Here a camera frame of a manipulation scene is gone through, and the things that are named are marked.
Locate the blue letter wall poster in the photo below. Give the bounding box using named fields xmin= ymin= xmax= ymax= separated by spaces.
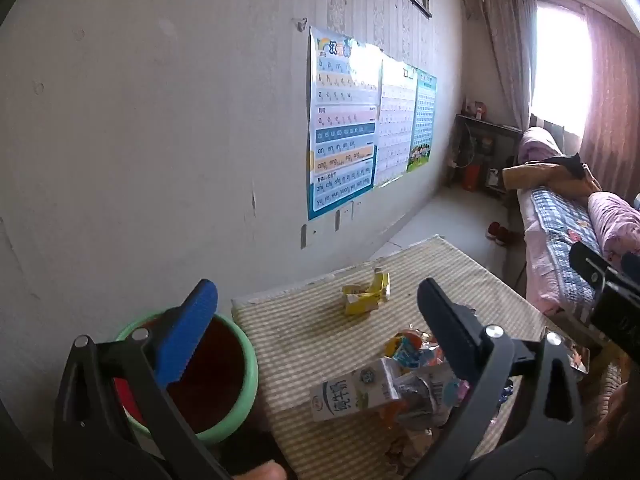
xmin=306 ymin=26 xmax=378 ymax=222

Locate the pink floral blanket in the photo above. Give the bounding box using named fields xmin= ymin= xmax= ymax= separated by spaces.
xmin=587 ymin=191 xmax=640 ymax=261

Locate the white milk carton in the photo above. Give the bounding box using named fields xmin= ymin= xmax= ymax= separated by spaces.
xmin=309 ymin=357 xmax=403 ymax=423

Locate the dark storage shelf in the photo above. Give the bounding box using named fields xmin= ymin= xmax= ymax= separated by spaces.
xmin=450 ymin=114 xmax=523 ymax=201

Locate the green bin with red inside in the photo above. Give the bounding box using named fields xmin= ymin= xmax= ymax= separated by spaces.
xmin=112 ymin=310 xmax=259 ymax=443

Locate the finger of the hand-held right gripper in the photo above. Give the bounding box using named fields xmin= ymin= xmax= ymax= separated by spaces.
xmin=569 ymin=241 xmax=619 ymax=289

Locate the bright window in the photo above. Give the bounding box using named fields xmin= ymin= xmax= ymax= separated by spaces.
xmin=530 ymin=2 xmax=591 ymax=138

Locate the person's left hand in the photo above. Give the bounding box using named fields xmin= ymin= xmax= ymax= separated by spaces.
xmin=232 ymin=460 xmax=287 ymax=480

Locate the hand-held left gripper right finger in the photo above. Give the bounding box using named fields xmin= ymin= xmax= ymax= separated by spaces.
xmin=405 ymin=276 xmax=587 ymax=480

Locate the striped beige tablecloth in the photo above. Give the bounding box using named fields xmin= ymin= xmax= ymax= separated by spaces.
xmin=231 ymin=234 xmax=621 ymax=480

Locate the white chart wall poster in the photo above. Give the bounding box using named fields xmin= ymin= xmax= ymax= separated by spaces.
xmin=372 ymin=55 xmax=418 ymax=188

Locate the pair of red shoes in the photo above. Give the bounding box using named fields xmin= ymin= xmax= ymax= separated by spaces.
xmin=485 ymin=221 xmax=521 ymax=247

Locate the pale pink curtain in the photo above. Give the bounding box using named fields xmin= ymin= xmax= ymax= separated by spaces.
xmin=477 ymin=0 xmax=538 ymax=131

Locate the teal chart wall poster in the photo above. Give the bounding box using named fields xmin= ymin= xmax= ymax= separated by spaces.
xmin=406 ymin=69 xmax=437 ymax=173

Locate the pile of snack wrappers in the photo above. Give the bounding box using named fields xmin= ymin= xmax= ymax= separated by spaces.
xmin=382 ymin=327 xmax=591 ymax=466

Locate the yellow drink carton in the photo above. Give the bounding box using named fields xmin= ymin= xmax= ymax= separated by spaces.
xmin=341 ymin=269 xmax=391 ymax=317

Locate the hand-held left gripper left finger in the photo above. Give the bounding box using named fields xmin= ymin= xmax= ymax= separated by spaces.
xmin=52 ymin=278 xmax=236 ymax=480

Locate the dark pink curtain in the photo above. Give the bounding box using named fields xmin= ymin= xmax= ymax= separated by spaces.
xmin=580 ymin=5 xmax=640 ymax=201

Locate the brown jacket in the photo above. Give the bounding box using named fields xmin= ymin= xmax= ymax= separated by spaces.
xmin=502 ymin=152 xmax=602 ymax=199

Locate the rolled lilac blanket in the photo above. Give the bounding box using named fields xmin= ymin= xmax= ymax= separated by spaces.
xmin=517 ymin=126 xmax=564 ymax=166

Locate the bed with blue plaid quilt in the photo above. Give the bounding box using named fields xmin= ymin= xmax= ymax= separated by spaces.
xmin=517 ymin=187 xmax=640 ymax=321

